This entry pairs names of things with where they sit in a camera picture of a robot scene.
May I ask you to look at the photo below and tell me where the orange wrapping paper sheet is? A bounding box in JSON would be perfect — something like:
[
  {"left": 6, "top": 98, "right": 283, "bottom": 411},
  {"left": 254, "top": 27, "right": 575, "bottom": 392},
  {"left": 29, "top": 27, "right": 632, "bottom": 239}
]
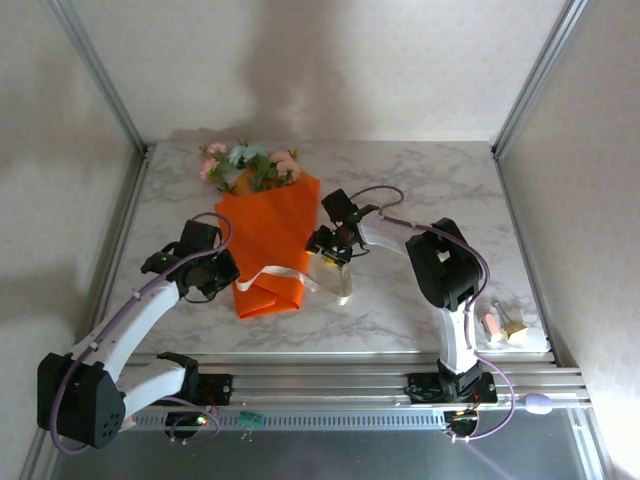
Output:
[{"left": 214, "top": 169, "right": 321, "bottom": 320}]

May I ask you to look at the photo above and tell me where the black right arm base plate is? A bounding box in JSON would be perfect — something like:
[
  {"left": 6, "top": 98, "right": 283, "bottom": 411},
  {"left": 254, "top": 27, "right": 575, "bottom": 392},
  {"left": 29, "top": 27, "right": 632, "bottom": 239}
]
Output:
[{"left": 405, "top": 370, "right": 500, "bottom": 405}]

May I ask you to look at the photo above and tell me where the pale blue artificial flower stem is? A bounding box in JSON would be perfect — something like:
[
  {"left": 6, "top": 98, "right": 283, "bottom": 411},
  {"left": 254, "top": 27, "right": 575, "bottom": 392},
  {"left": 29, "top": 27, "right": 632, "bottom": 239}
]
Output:
[{"left": 227, "top": 142, "right": 274, "bottom": 194}]

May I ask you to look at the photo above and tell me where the aluminium side rail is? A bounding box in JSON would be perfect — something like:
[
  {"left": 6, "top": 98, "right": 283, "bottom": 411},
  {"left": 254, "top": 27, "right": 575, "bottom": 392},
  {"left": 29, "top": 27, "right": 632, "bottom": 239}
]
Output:
[
  {"left": 74, "top": 143, "right": 157, "bottom": 361},
  {"left": 493, "top": 147, "right": 560, "bottom": 364}
]

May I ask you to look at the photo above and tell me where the aluminium frame post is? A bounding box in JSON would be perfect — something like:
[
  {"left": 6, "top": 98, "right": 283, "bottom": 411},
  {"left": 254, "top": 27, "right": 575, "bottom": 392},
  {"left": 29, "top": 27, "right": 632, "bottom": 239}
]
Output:
[
  {"left": 492, "top": 0, "right": 586, "bottom": 161},
  {"left": 47, "top": 0, "right": 151, "bottom": 156}
]

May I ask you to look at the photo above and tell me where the grey metal panel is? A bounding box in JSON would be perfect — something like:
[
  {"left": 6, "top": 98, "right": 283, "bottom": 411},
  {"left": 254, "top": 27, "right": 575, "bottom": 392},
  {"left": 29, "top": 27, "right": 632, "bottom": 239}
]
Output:
[{"left": 22, "top": 427, "right": 614, "bottom": 480}]

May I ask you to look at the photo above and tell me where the aluminium extrusion base frame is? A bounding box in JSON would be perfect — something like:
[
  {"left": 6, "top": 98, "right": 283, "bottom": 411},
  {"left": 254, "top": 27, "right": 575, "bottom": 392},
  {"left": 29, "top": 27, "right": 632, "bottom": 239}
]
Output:
[{"left": 47, "top": 352, "right": 591, "bottom": 414}]

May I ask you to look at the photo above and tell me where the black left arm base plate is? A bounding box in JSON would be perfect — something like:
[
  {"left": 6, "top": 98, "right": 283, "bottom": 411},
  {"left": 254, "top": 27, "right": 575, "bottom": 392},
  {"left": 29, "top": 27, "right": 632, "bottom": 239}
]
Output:
[{"left": 141, "top": 372, "right": 235, "bottom": 406}]

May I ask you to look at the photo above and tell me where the gold binder clip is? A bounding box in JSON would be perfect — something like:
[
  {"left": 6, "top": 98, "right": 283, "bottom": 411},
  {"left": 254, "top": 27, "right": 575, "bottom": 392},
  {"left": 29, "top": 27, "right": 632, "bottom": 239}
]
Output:
[{"left": 492, "top": 298, "right": 530, "bottom": 347}]

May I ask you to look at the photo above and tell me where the small pink tube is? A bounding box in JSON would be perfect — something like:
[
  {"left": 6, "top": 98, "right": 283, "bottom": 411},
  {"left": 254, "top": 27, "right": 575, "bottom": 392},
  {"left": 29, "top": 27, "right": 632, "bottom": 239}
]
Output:
[{"left": 480, "top": 309, "right": 504, "bottom": 345}]

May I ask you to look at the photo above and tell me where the cream sheer ribbon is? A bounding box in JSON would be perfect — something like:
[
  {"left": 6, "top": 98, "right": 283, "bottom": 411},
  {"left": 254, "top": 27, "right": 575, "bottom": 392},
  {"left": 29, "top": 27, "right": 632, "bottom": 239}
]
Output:
[{"left": 234, "top": 264, "right": 355, "bottom": 307}]

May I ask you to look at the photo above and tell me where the peach artificial flower stem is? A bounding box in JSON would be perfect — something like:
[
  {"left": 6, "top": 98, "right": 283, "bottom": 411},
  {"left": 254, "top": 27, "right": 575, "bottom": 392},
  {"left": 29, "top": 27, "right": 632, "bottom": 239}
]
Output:
[{"left": 267, "top": 148, "right": 304, "bottom": 189}]

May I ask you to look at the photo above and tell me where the black controller board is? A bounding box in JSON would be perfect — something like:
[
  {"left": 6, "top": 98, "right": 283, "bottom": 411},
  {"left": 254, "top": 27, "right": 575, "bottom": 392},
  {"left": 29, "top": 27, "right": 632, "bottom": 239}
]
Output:
[
  {"left": 443, "top": 408, "right": 482, "bottom": 434},
  {"left": 164, "top": 410, "right": 212, "bottom": 435}
]

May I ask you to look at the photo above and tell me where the grey slotted cable duct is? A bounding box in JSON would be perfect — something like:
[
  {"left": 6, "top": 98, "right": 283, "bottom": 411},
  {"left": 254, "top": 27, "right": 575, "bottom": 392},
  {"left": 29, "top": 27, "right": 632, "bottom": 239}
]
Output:
[{"left": 122, "top": 409, "right": 449, "bottom": 432}]

